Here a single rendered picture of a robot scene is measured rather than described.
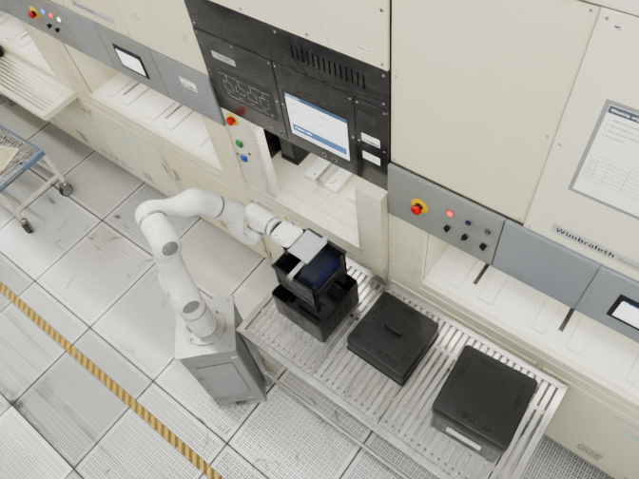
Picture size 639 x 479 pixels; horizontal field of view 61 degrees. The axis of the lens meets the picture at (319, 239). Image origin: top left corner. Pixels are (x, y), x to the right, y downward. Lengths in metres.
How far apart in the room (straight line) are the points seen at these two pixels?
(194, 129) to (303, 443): 1.84
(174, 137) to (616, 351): 2.44
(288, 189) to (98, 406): 1.70
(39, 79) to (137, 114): 0.91
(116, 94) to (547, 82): 2.79
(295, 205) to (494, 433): 1.39
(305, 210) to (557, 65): 1.60
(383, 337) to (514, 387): 0.55
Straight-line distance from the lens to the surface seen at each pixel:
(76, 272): 4.06
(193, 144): 3.18
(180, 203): 1.94
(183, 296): 2.20
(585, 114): 1.45
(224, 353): 2.57
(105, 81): 3.83
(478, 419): 2.11
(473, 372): 2.16
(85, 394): 3.61
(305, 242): 2.11
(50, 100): 3.98
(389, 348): 2.33
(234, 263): 3.65
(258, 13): 1.92
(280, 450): 3.14
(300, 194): 2.77
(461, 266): 2.50
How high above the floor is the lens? 3.02
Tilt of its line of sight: 56 degrees down
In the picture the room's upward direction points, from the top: 11 degrees counter-clockwise
